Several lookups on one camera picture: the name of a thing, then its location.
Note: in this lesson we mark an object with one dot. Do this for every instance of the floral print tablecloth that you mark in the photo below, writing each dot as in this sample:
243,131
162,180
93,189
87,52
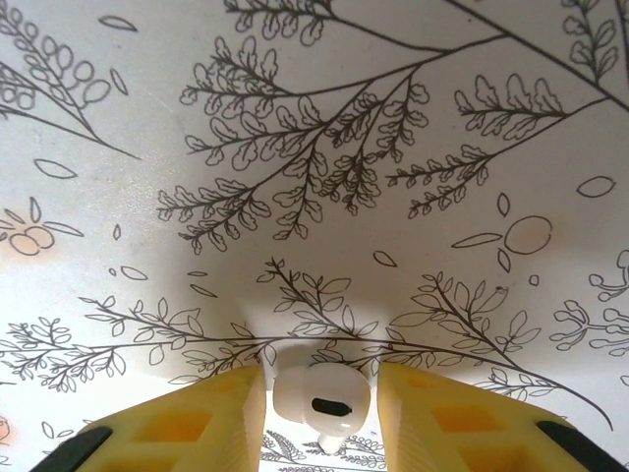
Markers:
314,147

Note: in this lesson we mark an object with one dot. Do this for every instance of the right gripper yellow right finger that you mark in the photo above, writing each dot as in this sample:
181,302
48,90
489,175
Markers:
467,428

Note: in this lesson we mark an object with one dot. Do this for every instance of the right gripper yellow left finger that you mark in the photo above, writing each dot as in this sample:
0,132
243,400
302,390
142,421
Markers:
196,428

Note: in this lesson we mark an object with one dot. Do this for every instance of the white earbud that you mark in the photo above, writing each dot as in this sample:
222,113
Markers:
339,388

